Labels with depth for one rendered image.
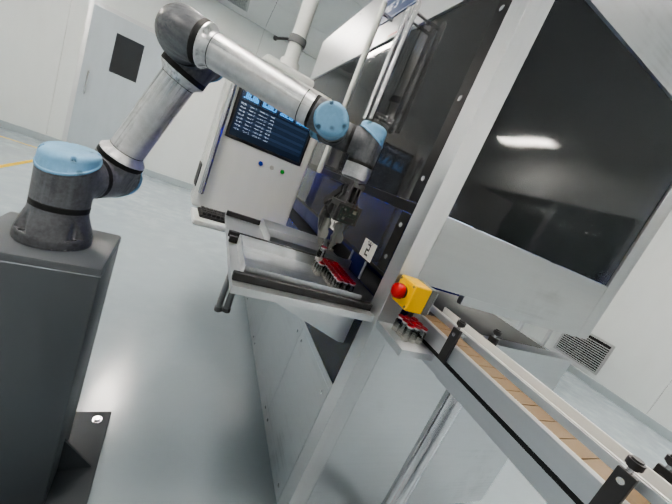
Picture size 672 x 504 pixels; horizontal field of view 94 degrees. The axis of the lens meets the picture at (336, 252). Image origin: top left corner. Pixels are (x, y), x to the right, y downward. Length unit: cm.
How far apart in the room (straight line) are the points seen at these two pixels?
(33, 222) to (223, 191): 90
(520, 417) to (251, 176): 145
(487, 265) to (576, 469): 55
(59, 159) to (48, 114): 574
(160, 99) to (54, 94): 567
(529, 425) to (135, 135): 109
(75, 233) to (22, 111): 584
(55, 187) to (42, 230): 10
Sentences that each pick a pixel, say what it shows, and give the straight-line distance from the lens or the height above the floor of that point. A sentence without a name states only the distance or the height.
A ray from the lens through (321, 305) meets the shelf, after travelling 83.
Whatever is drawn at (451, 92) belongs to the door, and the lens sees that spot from 103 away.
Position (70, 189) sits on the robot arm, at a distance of 94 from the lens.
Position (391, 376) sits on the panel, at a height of 70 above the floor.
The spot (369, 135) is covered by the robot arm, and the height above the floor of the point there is 132.
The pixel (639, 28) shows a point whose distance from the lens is 128.
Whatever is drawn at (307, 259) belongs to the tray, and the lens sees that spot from 110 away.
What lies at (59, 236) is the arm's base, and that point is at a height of 82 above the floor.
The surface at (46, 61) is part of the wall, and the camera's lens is 667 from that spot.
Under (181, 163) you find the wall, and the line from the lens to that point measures 629.
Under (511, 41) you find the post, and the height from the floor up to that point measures 162.
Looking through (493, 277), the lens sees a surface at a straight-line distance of 109.
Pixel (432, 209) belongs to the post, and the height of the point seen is 121.
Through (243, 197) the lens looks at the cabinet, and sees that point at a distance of 171.
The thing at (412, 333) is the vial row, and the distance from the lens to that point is 86.
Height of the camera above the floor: 119
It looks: 12 degrees down
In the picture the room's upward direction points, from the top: 23 degrees clockwise
